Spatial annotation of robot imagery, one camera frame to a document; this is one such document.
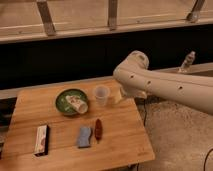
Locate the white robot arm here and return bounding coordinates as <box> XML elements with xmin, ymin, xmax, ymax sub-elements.
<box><xmin>113</xmin><ymin>50</ymin><xmax>213</xmax><ymax>115</ymax></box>

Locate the clear plastic cup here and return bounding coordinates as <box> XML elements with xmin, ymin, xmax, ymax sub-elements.
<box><xmin>93</xmin><ymin>85</ymin><xmax>110</xmax><ymax>106</ymax></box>

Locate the white ceramic cup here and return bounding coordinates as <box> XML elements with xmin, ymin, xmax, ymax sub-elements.
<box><xmin>66</xmin><ymin>95</ymin><xmax>88</xmax><ymax>114</ymax></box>

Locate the dark red oblong object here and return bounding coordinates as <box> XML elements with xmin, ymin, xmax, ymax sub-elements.
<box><xmin>95</xmin><ymin>119</ymin><xmax>103</xmax><ymax>142</ymax></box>

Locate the wooden table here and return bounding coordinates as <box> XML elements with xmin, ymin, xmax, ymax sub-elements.
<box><xmin>0</xmin><ymin>81</ymin><xmax>155</xmax><ymax>171</ymax></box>

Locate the metal clamp on ledge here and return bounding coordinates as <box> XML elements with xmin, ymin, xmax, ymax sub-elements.
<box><xmin>178</xmin><ymin>51</ymin><xmax>195</xmax><ymax>73</ymax></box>

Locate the middle metal railing bracket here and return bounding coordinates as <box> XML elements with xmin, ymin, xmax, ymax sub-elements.
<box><xmin>108</xmin><ymin>0</ymin><xmax>118</xmax><ymax>30</ymax></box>

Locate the metal railing bracket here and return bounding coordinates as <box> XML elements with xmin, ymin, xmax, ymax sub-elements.
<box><xmin>36</xmin><ymin>0</ymin><xmax>56</xmax><ymax>36</ymax></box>
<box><xmin>186</xmin><ymin>0</ymin><xmax>205</xmax><ymax>23</ymax></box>
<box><xmin>108</xmin><ymin>0</ymin><xmax>118</xmax><ymax>30</ymax></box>

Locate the right metal railing bracket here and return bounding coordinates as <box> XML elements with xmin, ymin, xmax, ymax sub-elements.
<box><xmin>186</xmin><ymin>0</ymin><xmax>205</xmax><ymax>23</ymax></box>

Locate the left metal railing bracket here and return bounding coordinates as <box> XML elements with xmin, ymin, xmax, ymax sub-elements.
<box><xmin>36</xmin><ymin>0</ymin><xmax>56</xmax><ymax>36</ymax></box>

